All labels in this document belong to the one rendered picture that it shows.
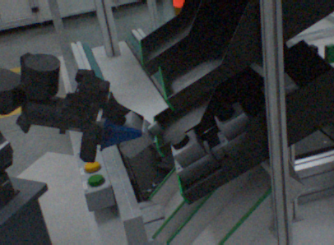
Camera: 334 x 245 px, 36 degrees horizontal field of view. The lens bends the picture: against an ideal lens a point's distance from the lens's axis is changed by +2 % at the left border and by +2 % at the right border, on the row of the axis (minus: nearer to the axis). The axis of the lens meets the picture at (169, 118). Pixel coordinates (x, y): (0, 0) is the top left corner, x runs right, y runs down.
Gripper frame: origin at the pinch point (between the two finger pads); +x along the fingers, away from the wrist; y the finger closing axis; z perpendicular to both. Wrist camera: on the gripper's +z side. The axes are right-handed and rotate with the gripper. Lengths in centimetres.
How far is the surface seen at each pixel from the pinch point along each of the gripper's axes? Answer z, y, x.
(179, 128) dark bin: -0.1, 1.4, 10.4
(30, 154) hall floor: -179, 196, -56
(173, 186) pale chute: -17.7, 4.8, 12.8
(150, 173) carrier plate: -28.7, 20.6, 8.9
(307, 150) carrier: -16, 24, 46
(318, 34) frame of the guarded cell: -28, 127, 77
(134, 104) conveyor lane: -43, 72, 3
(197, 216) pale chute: -11.7, -9.0, 16.1
